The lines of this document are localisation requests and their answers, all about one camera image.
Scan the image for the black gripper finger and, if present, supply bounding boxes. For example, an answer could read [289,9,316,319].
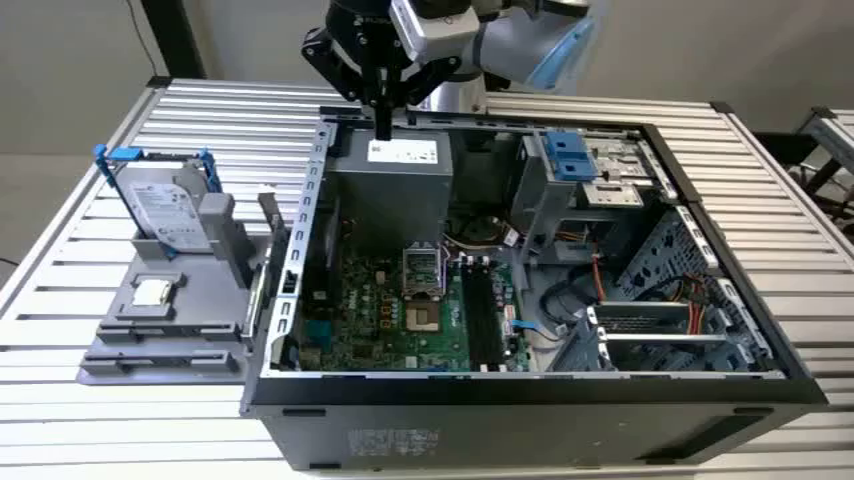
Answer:
[298,27,386,141]
[382,56,462,141]

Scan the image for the RAM stick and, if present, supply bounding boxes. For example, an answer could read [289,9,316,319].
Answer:
[131,325,228,335]

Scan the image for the black RAM slot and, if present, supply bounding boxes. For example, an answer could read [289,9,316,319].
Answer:
[474,255,498,372]
[466,255,490,372]
[458,255,482,372]
[481,255,506,372]

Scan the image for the black pole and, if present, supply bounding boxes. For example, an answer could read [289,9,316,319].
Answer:
[135,0,205,79]

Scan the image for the grey power supply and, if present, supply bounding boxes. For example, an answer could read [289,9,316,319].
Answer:
[325,127,454,251]

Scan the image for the blue drive bay latch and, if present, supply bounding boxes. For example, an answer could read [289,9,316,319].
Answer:
[542,130,594,182]

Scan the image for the grey metal drive cage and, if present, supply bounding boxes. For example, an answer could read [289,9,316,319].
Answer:
[512,127,668,261]

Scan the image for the round black cooler fan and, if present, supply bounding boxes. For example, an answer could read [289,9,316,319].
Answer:
[445,212,508,249]

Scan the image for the graphics card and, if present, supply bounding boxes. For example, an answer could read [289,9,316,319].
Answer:
[242,187,289,354]

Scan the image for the black case fan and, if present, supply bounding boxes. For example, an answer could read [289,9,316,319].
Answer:
[312,197,342,314]

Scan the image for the hard disk in blue carrier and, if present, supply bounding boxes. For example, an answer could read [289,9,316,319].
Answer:
[91,143,225,261]

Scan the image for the metal socket cover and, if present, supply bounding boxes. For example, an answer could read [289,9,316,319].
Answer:
[402,242,446,300]

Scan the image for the CPU socket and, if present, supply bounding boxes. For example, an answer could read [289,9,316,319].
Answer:
[404,298,446,337]

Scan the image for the grey parts rack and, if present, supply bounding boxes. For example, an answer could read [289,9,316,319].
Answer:
[77,192,281,386]

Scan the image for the blue expansion slot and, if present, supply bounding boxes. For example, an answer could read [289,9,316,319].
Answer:
[305,319,334,354]

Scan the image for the green motherboard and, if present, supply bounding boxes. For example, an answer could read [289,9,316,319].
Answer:
[296,249,534,374]

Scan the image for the silver CPU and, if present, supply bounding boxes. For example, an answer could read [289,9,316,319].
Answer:
[129,279,178,307]

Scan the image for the metal disk bay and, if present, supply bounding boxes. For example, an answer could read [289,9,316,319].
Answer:
[552,299,741,374]

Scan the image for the black PC case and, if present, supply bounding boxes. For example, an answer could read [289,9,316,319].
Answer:
[238,104,828,474]

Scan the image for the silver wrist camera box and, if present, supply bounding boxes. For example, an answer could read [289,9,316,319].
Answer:
[389,0,481,64]

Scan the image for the red wire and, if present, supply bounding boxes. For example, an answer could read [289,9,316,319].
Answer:
[588,249,609,305]

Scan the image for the round black cable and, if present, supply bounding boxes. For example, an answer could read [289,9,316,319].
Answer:
[537,279,588,344]

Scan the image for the orange yellow wire bundle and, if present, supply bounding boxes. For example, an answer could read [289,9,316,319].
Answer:
[669,273,709,337]

